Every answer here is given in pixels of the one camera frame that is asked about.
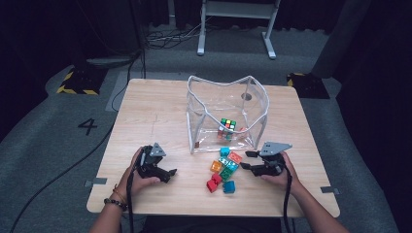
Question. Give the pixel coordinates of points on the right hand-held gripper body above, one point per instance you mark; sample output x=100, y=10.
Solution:
x=272, y=166

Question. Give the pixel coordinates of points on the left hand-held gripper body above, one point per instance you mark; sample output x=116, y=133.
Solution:
x=147, y=166

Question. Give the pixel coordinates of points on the cyan translucent building block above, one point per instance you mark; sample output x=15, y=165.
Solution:
x=232, y=165

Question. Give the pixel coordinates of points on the green building block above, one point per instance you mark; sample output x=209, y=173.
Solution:
x=226, y=174

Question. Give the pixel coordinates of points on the clear teal building block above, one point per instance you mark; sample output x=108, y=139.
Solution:
x=223, y=160

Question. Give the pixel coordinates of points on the blue building block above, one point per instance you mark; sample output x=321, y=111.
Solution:
x=229, y=186

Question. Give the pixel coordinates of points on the orange translucent building block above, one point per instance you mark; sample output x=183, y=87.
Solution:
x=215, y=166

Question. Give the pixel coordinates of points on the red building block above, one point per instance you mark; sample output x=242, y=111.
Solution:
x=216, y=178
x=211, y=186

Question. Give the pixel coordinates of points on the transparent plastic bag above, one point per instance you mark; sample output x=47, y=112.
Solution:
x=207, y=142

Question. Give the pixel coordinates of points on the person's right hand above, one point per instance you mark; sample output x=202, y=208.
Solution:
x=288, y=178

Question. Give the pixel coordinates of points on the person's left hand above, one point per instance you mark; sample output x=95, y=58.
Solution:
x=134, y=184

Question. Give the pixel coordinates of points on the colourful puzzle cube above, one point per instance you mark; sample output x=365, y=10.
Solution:
x=228, y=124

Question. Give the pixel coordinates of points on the grey tape piece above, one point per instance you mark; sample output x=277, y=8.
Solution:
x=330, y=190
x=97, y=181

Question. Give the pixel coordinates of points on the round grey table grommet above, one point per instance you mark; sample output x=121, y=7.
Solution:
x=246, y=96

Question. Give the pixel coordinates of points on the black yellow striped floor pad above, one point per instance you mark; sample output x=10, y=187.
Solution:
x=81, y=82
x=307, y=85

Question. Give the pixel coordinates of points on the grey stand base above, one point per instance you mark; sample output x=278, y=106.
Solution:
x=107, y=61

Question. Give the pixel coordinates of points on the white metal stand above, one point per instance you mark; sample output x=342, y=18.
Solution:
x=201, y=32

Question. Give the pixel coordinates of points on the black stand pole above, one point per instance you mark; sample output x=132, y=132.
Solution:
x=138, y=32

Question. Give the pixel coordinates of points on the grey pillar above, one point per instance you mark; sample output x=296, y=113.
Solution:
x=340, y=39

